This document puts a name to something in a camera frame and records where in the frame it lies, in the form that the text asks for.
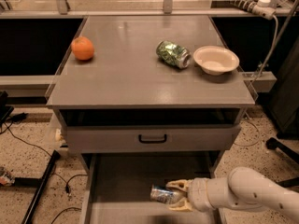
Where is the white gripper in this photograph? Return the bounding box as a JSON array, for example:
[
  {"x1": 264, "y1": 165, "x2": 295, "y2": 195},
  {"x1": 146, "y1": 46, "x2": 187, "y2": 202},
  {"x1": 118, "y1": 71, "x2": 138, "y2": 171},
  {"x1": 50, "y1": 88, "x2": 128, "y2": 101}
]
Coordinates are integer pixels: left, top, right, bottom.
[{"x1": 166, "y1": 178, "x2": 221, "y2": 212}]

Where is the silver redbull can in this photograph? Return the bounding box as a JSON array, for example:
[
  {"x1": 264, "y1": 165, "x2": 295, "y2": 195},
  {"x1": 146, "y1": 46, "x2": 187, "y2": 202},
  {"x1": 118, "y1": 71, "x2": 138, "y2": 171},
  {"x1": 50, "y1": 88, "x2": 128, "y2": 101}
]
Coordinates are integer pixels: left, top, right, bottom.
[{"x1": 150, "y1": 185, "x2": 183, "y2": 204}]

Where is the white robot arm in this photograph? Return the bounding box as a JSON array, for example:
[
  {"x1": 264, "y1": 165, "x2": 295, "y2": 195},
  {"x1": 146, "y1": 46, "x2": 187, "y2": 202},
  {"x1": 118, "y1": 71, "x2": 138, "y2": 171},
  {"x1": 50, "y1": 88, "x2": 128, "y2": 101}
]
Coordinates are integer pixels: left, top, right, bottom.
[{"x1": 166, "y1": 167, "x2": 299, "y2": 222}]

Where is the grey top drawer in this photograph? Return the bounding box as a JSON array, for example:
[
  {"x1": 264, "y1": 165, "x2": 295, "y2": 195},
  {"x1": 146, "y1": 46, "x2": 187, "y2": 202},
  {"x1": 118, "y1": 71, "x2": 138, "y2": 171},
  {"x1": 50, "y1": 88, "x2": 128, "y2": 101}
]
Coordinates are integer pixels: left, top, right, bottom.
[{"x1": 62, "y1": 125, "x2": 241, "y2": 153}]

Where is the grey open middle drawer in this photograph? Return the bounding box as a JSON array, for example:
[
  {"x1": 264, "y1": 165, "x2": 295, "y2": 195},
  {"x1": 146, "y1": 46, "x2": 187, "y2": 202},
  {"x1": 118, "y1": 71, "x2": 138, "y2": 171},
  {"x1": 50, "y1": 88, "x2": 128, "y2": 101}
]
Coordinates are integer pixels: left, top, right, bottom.
[{"x1": 79, "y1": 152, "x2": 227, "y2": 224}]

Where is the green soda can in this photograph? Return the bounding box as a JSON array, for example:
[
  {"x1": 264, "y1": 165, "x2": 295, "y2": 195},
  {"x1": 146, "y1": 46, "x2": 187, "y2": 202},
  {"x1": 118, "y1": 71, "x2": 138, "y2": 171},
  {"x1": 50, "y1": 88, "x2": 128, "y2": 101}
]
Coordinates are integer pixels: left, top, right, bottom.
[{"x1": 156, "y1": 40, "x2": 192, "y2": 69}]

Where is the black chair base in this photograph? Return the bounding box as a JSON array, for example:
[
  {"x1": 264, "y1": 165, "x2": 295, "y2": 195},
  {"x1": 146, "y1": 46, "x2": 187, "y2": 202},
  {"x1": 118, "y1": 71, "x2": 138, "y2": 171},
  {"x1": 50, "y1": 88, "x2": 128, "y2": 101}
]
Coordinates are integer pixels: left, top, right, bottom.
[{"x1": 265, "y1": 137, "x2": 299, "y2": 188}]

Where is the white paper bowl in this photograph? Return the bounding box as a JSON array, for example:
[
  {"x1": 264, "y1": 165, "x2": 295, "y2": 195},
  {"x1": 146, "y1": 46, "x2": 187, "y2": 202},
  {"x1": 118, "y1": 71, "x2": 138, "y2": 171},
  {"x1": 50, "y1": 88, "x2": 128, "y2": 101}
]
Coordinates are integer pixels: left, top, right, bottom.
[{"x1": 193, "y1": 46, "x2": 239, "y2": 76}]

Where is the black floor stand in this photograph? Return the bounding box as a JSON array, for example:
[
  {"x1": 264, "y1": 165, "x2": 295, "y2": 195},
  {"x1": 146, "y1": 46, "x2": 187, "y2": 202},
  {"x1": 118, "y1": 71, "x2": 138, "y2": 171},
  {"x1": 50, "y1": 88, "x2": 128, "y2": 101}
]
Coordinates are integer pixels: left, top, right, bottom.
[{"x1": 13, "y1": 150, "x2": 60, "y2": 224}]

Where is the crumpled wrapper on floor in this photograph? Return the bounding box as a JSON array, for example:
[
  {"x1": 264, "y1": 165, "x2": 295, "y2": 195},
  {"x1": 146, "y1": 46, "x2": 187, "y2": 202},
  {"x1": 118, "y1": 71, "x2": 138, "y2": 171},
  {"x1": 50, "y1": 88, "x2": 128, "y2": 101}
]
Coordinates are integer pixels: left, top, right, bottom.
[{"x1": 0, "y1": 167, "x2": 15, "y2": 186}]

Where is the orange fruit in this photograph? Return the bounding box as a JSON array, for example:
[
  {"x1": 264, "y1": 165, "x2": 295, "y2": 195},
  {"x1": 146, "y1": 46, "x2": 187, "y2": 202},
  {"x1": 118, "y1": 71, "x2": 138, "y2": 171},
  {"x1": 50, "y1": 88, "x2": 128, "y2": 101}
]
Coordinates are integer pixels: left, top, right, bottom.
[{"x1": 71, "y1": 36, "x2": 94, "y2": 61}]

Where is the white power strip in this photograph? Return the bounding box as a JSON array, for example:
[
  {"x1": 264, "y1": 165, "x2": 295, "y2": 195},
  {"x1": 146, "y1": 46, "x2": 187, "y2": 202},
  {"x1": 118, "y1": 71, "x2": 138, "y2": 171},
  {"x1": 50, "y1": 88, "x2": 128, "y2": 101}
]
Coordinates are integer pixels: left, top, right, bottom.
[{"x1": 225, "y1": 0, "x2": 276, "y2": 20}]

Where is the black drawer handle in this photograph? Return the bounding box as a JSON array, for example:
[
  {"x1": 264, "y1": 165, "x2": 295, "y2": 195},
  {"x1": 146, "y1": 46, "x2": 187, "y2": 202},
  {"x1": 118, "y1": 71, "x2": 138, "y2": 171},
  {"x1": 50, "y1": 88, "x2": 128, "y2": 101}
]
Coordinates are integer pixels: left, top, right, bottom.
[{"x1": 138, "y1": 134, "x2": 167, "y2": 144}]

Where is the black floor cable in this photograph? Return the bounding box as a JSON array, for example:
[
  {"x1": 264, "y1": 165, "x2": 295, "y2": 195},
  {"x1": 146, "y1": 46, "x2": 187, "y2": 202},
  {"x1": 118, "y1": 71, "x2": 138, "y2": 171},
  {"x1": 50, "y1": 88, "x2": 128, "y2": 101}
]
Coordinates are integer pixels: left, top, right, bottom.
[{"x1": 0, "y1": 119, "x2": 89, "y2": 224}]

